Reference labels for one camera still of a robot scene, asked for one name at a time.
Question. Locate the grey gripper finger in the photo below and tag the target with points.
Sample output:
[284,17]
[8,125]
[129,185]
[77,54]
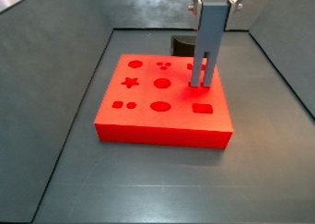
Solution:
[235,6]
[195,8]

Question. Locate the blue double-square peg object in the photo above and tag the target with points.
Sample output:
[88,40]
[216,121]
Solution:
[211,23]

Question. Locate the red shape-sorting board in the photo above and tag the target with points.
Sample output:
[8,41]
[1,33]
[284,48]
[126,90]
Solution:
[151,107]

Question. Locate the black curved holder stand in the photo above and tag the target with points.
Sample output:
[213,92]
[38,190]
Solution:
[183,45]

